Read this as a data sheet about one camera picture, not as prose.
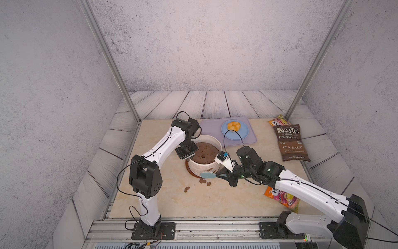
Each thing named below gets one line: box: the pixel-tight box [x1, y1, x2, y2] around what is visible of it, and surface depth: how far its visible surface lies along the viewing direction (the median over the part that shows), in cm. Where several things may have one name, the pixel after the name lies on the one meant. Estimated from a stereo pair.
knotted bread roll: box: [226, 121, 241, 132], surface depth 116 cm
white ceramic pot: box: [188, 134, 223, 176], surface depth 82 cm
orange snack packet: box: [268, 114, 292, 127], surface depth 117 cm
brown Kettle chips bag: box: [273, 123, 311, 162], surface depth 106 cm
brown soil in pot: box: [190, 142, 220, 165], surface depth 91 cm
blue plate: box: [220, 119, 250, 141], surface depth 115 cm
